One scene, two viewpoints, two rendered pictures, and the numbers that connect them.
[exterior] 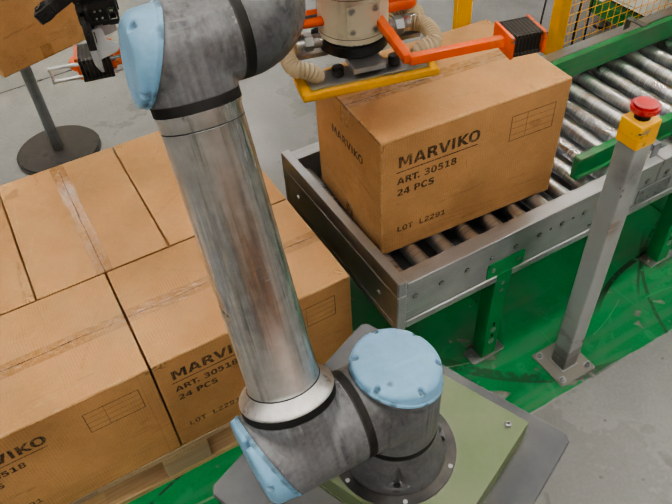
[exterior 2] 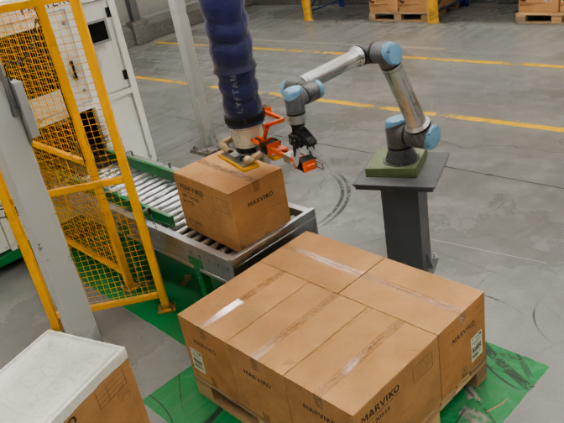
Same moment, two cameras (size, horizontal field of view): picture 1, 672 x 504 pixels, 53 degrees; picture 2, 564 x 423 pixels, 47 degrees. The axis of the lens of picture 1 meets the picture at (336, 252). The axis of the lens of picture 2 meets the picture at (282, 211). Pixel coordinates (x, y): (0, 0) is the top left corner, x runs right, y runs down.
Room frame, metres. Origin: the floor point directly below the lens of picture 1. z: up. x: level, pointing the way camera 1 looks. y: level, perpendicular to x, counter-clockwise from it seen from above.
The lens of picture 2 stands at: (2.18, 3.30, 2.45)
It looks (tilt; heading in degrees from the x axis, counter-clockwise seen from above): 27 degrees down; 257
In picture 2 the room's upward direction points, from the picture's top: 10 degrees counter-clockwise
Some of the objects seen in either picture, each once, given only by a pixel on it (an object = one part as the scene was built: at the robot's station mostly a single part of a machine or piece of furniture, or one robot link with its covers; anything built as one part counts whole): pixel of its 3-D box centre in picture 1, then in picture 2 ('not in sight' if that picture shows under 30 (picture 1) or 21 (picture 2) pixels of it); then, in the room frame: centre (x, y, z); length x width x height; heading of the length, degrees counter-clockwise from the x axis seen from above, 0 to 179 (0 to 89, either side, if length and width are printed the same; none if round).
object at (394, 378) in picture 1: (391, 391); (399, 131); (0.62, -0.07, 1.00); 0.17 x 0.15 x 0.18; 116
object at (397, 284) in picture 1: (337, 216); (274, 236); (1.51, -0.01, 0.58); 0.70 x 0.03 x 0.06; 27
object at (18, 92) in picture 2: not in sight; (19, 107); (2.67, -0.26, 1.62); 0.20 x 0.05 x 0.30; 117
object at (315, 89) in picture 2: not in sight; (309, 91); (1.30, 0.42, 1.53); 0.12 x 0.12 x 0.09; 26
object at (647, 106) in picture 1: (644, 109); not in sight; (1.33, -0.75, 1.02); 0.07 x 0.07 x 0.04
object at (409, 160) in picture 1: (435, 133); (232, 198); (1.67, -0.32, 0.75); 0.60 x 0.40 x 0.40; 114
